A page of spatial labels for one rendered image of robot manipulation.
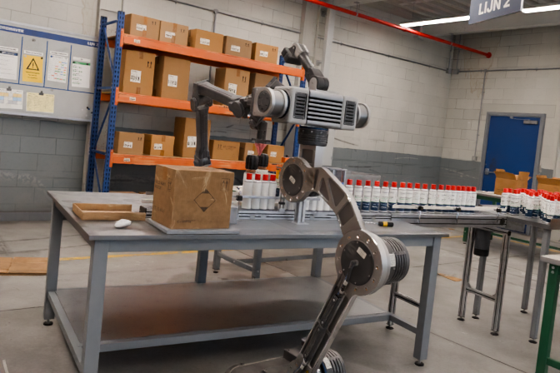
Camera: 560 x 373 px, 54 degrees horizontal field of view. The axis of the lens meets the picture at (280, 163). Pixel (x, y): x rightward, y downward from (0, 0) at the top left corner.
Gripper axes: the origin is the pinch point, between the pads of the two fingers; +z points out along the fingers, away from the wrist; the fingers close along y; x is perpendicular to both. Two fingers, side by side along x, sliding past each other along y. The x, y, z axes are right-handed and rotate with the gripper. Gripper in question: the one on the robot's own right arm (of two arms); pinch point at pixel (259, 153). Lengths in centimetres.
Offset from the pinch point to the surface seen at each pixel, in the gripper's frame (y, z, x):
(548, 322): -136, 76, 116
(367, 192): -69, 18, 23
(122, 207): 82, 34, 4
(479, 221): -175, 35, 31
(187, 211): 69, 25, 61
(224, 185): 51, 12, 60
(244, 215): 19.3, 33.3, 24.5
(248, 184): 16.8, 16.3, 20.8
